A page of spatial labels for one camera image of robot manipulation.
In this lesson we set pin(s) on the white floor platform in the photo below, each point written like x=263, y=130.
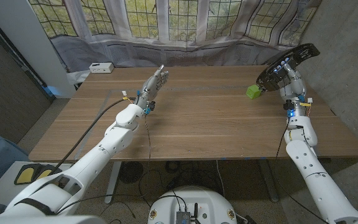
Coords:
x=8, y=186

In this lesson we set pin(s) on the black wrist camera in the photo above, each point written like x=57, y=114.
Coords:
x=288, y=105
x=151, y=106

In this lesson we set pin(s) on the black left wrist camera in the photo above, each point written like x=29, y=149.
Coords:
x=151, y=106

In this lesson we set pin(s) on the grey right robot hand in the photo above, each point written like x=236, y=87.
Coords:
x=292, y=85

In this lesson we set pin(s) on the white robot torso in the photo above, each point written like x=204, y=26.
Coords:
x=194, y=199

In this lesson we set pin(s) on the white table leg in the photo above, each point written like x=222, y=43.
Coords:
x=113, y=180

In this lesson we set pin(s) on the grey box on torso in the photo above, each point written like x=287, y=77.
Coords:
x=182, y=217

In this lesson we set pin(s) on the white power outlet box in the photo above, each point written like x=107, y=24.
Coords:
x=101, y=67

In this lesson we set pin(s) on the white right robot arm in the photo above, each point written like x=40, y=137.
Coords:
x=315, y=174

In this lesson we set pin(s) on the grey table leg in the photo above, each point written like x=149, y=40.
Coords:
x=267, y=180

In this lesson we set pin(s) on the black round floor device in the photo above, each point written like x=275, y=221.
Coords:
x=130, y=171

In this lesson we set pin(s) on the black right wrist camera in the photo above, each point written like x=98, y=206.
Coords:
x=288, y=105

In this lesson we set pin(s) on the yellow black foot pedal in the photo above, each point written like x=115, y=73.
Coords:
x=25, y=175
x=43, y=173

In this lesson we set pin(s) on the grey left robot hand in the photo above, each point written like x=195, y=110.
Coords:
x=151, y=88

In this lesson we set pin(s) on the black half-moon tambourine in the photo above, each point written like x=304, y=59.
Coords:
x=272, y=79

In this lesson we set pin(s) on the printed window backdrop cloth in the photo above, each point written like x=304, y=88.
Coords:
x=179, y=31

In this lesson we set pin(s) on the green cube block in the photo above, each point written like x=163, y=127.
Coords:
x=253, y=92

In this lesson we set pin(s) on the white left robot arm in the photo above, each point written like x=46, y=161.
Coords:
x=98, y=158

